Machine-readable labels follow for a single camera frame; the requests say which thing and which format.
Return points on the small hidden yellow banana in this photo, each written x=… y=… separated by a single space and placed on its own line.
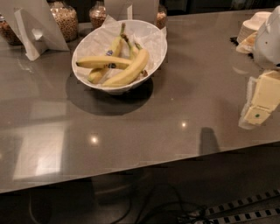
x=133 y=50

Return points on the tan napkin beside plates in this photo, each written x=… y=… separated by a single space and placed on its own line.
x=246 y=42

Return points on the stack of white paper plates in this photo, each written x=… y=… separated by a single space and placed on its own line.
x=252 y=25

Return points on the horizontal yellow banana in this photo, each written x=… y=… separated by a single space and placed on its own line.
x=103 y=62

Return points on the left edge glass jar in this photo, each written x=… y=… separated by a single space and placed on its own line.
x=7 y=33

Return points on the left white folded sign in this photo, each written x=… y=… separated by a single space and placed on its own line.
x=35 y=26

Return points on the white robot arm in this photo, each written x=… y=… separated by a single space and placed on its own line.
x=266 y=51

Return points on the back yellow banana with sticker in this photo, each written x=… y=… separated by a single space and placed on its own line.
x=114 y=50

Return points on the large glass jar of nuts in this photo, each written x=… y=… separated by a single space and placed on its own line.
x=65 y=17

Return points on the middle glass jar of nuts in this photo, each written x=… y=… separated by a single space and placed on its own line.
x=97 y=14

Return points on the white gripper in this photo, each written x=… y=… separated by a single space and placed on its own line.
x=269 y=46

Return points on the white folded sign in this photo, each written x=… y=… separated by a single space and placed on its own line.
x=35 y=26
x=145 y=10

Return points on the back white folded sign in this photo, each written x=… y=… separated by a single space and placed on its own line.
x=145 y=10

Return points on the white bowl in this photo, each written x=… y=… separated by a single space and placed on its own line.
x=122 y=87

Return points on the right glass jar of nuts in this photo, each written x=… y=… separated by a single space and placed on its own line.
x=161 y=16

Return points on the black white striped floor tape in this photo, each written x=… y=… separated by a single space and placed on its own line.
x=238 y=203

